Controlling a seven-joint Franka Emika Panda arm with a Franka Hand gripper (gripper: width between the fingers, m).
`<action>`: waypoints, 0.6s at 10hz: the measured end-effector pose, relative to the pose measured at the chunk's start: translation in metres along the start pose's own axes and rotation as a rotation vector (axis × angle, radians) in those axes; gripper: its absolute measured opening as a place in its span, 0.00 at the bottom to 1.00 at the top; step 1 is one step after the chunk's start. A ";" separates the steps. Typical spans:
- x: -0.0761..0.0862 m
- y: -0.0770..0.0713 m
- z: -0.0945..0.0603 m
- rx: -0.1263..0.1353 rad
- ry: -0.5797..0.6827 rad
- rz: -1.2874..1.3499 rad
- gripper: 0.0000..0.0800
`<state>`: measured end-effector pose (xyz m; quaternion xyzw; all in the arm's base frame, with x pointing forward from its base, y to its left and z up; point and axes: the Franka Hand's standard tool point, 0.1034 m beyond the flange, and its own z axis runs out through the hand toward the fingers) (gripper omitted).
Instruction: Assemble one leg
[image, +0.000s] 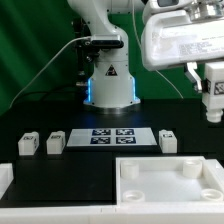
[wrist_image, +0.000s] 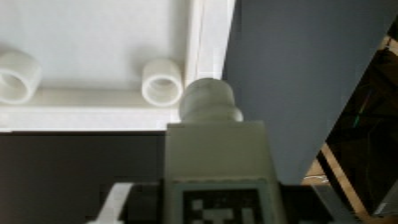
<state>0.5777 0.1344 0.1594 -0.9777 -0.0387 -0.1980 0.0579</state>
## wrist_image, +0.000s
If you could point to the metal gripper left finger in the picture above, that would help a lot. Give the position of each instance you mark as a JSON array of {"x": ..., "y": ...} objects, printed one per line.
[{"x": 131, "y": 204}]

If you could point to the white leg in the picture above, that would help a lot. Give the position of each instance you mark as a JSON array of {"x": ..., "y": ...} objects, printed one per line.
[{"x": 220, "y": 186}]

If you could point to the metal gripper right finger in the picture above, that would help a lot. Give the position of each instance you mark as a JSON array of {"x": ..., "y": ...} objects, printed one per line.
[{"x": 312, "y": 205}]

